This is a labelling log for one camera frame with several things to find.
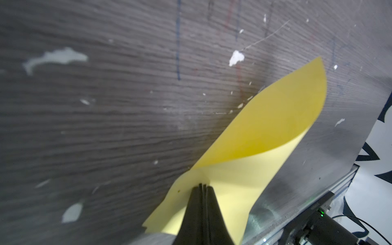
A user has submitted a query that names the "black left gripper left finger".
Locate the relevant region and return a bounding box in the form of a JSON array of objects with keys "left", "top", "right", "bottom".
[{"left": 173, "top": 184, "right": 203, "bottom": 245}]

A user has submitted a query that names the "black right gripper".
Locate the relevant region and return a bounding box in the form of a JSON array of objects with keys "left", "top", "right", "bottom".
[{"left": 278, "top": 192, "right": 359, "bottom": 245}]

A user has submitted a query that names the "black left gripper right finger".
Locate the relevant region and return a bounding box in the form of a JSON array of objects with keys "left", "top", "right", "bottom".
[{"left": 203, "top": 185, "right": 234, "bottom": 245}]

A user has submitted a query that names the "yellow square paper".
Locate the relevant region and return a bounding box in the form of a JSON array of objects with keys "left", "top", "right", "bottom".
[{"left": 143, "top": 57, "right": 327, "bottom": 245}]

